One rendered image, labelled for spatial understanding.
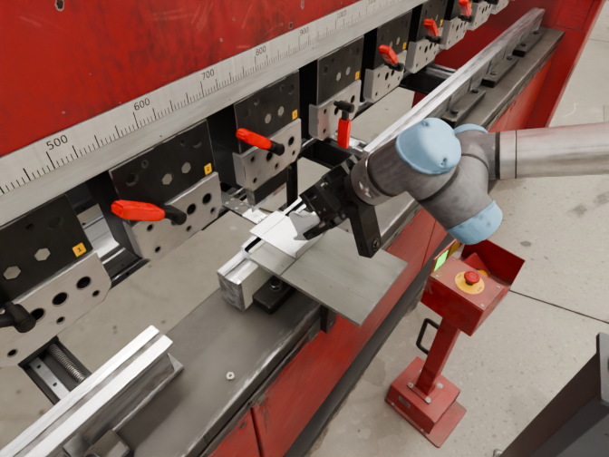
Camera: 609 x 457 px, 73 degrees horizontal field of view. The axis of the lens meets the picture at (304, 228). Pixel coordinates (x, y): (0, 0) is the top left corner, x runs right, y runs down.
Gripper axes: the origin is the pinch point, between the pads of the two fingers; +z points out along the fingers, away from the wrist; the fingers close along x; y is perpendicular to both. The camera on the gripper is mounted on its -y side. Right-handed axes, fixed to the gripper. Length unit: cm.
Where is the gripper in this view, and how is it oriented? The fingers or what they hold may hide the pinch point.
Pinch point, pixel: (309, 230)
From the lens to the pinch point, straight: 81.6
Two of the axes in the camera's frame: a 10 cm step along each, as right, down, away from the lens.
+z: -5.1, 2.9, 8.1
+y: -6.1, -7.9, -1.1
